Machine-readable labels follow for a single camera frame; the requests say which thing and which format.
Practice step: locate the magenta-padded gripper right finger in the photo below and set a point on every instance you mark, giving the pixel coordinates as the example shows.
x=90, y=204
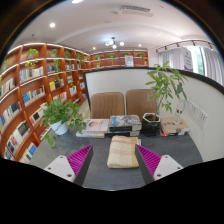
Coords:
x=166, y=165

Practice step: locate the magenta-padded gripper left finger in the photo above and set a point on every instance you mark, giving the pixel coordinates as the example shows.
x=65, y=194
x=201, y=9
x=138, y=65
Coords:
x=57, y=166

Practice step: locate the cream yellow-striped towel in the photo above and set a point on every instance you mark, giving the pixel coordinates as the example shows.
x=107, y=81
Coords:
x=122, y=153

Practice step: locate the red-spined book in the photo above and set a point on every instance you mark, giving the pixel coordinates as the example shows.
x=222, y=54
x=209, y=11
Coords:
x=171, y=134

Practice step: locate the beige-covered book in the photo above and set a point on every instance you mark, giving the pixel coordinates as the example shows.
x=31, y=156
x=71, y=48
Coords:
x=174, y=125

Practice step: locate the small tree in black pot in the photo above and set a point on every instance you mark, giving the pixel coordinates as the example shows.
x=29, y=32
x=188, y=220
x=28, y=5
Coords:
x=150, y=126

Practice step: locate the thin white book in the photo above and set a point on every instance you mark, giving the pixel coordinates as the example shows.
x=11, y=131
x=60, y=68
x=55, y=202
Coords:
x=90, y=134

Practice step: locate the pothos plant in white pot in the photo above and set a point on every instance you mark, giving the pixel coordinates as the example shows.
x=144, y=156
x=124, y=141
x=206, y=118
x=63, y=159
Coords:
x=61, y=115

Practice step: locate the white book with pale cover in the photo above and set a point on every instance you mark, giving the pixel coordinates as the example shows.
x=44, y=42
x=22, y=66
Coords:
x=96, y=125

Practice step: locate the clear acrylic sign stand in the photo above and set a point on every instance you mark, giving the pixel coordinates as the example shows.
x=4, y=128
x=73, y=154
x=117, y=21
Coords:
x=180, y=108

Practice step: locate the dark blue-spined book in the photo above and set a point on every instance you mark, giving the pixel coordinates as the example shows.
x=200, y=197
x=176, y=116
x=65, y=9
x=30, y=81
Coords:
x=116, y=133

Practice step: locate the thick dark-covered book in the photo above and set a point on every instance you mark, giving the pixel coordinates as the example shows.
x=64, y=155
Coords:
x=125, y=122

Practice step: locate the tan leather chair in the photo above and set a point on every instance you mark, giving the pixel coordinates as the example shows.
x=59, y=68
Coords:
x=107, y=105
x=140, y=102

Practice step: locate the orange bookshelf unit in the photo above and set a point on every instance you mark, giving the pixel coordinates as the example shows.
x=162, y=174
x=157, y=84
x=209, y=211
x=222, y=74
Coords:
x=26, y=93

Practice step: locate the white standing banner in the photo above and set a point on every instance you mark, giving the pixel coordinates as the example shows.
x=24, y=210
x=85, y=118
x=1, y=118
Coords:
x=188, y=60

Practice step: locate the white sheer curtain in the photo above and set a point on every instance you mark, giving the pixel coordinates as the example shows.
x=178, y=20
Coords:
x=213, y=63

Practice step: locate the ceiling lamp with round bulbs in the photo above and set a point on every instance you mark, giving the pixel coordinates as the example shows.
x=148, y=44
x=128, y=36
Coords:
x=114, y=43

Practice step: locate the recessed ceiling spotlights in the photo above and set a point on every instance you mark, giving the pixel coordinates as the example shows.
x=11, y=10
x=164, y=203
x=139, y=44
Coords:
x=52, y=25

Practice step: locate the ceiling air vent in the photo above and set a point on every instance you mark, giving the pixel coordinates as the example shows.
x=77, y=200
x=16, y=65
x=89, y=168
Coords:
x=136, y=10

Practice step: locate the white wall socket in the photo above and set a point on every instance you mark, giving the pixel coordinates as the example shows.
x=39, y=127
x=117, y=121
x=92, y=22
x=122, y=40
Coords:
x=193, y=111
x=202, y=119

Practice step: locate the black ceiling track rail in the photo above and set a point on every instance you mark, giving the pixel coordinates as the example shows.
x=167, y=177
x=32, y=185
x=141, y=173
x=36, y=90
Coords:
x=183, y=42

